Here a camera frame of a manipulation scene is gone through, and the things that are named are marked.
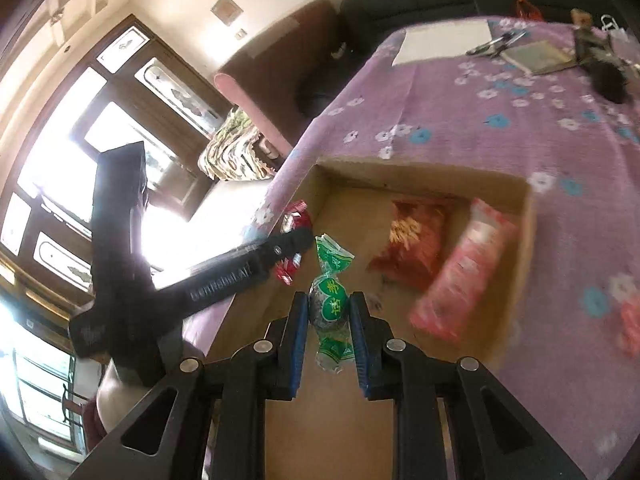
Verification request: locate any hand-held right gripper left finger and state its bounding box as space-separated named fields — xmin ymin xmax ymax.
xmin=67 ymin=291 xmax=308 ymax=480

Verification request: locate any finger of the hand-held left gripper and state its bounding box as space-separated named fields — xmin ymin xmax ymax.
xmin=260 ymin=226 xmax=315 ymax=274

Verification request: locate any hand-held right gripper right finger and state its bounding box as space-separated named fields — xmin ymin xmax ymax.
xmin=348 ymin=291 xmax=588 ymax=480

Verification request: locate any red twist-wrapped candy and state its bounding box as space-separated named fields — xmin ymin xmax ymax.
xmin=274 ymin=200 xmax=313 ymax=286

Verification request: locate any green twist-wrapped candy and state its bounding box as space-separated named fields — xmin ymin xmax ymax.
xmin=308 ymin=233 xmax=357 ymax=375

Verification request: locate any cardboard box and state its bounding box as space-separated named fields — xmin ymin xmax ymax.
xmin=205 ymin=157 xmax=538 ymax=480

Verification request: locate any person's left forearm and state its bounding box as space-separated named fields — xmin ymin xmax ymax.
xmin=82 ymin=360 xmax=151 ymax=453

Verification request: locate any red snack packet yellow print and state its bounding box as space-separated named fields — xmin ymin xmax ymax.
xmin=367 ymin=199 xmax=451 ymax=291

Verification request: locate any patterned cloth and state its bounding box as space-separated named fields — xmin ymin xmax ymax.
xmin=197 ymin=107 xmax=278 ymax=182

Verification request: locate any wooden glass door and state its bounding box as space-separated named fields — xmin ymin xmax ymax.
xmin=0 ymin=14 xmax=236 ymax=321

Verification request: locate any brown armchair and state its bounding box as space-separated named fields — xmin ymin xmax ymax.
xmin=214 ymin=0 xmax=346 ymax=158

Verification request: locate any purple floral tablecloth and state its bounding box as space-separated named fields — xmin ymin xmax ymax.
xmin=180 ymin=15 xmax=640 ymax=480

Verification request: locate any white paper sheet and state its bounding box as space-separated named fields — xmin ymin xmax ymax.
xmin=391 ymin=20 xmax=495 ymax=67

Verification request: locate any translucent pink snack packet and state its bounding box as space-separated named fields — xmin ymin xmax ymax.
xmin=617 ymin=292 xmax=640 ymax=361

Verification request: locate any black pen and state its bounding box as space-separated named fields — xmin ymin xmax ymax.
xmin=466 ymin=30 xmax=528 ymax=58

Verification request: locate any grey notebook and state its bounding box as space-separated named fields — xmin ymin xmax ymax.
xmin=500 ymin=40 xmax=576 ymax=77

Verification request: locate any orange plastic bag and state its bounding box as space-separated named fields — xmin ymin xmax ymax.
xmin=516 ymin=0 xmax=543 ymax=23

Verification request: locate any black jar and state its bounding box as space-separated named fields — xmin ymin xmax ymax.
xmin=574 ymin=26 xmax=621 ymax=67
xmin=589 ymin=57 xmax=630 ymax=105

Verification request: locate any square wall plaque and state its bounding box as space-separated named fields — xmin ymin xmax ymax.
xmin=211 ymin=0 xmax=244 ymax=27

